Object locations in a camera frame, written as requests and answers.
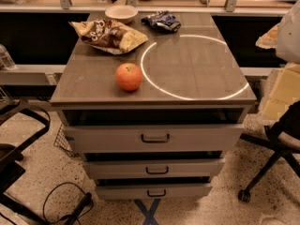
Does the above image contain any blue chip bag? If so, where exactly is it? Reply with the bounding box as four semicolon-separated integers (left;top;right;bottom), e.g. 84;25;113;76
141;10;181;33

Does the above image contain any black office chair right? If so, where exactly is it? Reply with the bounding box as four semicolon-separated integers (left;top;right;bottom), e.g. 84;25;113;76
238;101;300;203

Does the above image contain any white bowl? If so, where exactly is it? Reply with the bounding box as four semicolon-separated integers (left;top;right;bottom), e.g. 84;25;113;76
105;5;138;24

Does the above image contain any bottom grey drawer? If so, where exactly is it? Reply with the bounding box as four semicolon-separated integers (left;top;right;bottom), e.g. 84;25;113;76
96;184;212;200

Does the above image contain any black cable on floor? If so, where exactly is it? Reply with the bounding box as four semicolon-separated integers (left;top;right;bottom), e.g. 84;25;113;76
42;181;95;225

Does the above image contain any middle grey drawer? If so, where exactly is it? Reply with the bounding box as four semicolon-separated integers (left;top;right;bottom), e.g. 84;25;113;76
83;158;225;180

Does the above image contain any grey drawer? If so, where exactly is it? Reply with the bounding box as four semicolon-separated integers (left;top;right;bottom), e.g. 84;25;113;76
64;124;244;154
96;184;212;200
83;158;225;180

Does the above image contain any grey drawer cabinet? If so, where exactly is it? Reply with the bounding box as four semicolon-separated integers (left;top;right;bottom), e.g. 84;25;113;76
51;13;256;187

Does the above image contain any red apple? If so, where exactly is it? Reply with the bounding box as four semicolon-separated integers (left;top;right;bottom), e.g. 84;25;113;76
115;63;143;92

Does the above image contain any top grey drawer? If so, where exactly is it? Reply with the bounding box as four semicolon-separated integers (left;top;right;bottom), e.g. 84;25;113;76
64;124;244;154

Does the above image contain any plastic water bottle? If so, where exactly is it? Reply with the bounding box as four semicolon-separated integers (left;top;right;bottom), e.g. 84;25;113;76
0;44;16;70

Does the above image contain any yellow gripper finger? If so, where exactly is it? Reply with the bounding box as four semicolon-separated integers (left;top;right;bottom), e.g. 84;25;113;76
260;63;300;122
255;24;279;49

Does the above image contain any brown chip bag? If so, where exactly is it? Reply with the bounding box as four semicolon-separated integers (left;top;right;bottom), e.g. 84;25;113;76
70;19;148;54

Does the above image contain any black chair left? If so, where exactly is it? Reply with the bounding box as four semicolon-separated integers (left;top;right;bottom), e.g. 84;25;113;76
0;98;51;225

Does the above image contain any wire mesh basket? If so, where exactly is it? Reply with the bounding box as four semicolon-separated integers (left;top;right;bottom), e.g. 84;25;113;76
53;124;79;158

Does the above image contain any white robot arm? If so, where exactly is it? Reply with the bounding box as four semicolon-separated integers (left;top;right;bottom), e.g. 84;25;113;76
256;0;300;121

